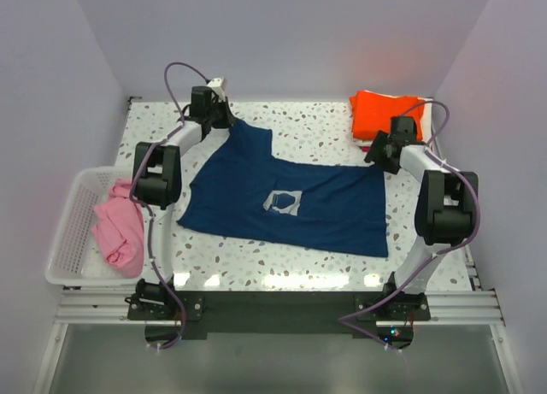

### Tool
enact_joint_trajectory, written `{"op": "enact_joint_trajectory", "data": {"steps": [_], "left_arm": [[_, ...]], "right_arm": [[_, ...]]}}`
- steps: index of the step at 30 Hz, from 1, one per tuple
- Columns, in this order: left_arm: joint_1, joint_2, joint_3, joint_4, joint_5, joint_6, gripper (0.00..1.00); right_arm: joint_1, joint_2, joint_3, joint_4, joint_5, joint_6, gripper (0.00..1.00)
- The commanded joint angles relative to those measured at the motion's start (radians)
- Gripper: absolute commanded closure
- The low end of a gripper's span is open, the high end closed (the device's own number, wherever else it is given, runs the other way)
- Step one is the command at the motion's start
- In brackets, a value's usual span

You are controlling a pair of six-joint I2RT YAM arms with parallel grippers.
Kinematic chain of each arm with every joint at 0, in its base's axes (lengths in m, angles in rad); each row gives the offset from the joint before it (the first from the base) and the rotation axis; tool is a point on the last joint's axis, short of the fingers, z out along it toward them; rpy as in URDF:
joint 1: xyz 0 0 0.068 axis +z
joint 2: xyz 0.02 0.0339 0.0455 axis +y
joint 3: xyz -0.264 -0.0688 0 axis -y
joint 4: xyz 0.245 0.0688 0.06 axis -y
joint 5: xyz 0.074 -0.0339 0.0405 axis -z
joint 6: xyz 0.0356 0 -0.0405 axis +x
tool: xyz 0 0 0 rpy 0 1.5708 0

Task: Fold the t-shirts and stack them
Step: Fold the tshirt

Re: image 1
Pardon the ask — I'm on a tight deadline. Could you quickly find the navy blue printed t-shirt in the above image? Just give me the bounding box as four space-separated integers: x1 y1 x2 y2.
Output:
178 121 388 258

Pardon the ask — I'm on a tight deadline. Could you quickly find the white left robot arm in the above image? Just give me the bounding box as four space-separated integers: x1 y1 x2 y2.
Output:
130 78 236 282

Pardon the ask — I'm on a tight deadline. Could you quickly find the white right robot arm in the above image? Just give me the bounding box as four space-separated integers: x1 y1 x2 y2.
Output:
365 115 479 320

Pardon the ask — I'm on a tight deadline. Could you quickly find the folded orange t-shirt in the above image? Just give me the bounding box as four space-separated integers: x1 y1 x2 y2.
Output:
349 91 423 141

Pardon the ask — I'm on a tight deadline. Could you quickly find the folded white t-shirt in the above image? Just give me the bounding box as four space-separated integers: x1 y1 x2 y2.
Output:
354 97 432 146

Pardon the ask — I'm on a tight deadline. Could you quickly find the pink t-shirt in basket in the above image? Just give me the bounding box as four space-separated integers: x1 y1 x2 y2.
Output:
91 179 144 278

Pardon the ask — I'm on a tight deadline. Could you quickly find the white plastic laundry basket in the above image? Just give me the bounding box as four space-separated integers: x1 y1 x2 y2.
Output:
44 166 141 287

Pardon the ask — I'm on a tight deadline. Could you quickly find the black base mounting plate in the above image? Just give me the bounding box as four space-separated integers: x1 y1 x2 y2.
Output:
125 284 432 343

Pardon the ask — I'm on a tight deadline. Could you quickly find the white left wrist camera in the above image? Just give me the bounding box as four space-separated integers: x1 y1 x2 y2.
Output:
207 77 226 102

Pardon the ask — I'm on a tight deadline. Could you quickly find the aluminium frame rail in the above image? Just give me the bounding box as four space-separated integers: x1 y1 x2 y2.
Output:
54 287 504 326

